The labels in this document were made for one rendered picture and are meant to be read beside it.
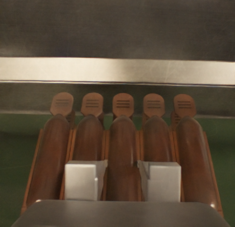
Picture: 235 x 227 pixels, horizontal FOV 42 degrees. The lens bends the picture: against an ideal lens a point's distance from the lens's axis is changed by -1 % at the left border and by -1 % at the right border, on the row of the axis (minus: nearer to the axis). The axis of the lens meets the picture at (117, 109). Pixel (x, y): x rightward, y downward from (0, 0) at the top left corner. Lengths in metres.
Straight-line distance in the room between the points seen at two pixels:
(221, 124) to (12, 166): 0.18
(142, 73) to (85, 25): 0.10
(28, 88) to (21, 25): 0.09
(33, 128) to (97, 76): 0.07
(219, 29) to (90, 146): 0.21
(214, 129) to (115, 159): 0.13
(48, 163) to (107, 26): 0.19
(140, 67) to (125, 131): 0.09
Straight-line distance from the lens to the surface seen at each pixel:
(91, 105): 0.21
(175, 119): 0.23
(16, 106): 0.30
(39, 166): 0.18
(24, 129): 0.28
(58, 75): 0.27
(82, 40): 0.35
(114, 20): 0.33
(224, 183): 0.25
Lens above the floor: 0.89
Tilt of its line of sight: 46 degrees down
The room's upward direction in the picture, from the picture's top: 3 degrees clockwise
